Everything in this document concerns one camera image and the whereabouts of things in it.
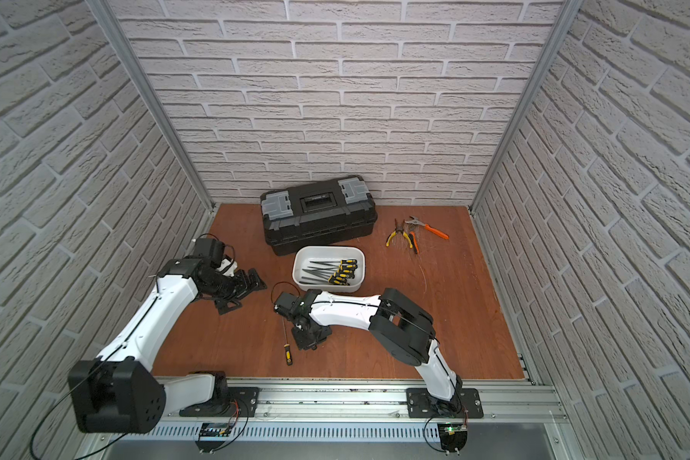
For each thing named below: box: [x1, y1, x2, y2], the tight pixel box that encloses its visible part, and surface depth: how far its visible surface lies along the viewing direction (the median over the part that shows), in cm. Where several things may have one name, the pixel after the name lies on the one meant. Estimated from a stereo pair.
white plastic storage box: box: [292, 245, 367, 294], surface depth 100 cm
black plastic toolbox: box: [259, 175, 378, 257], surface depth 99 cm
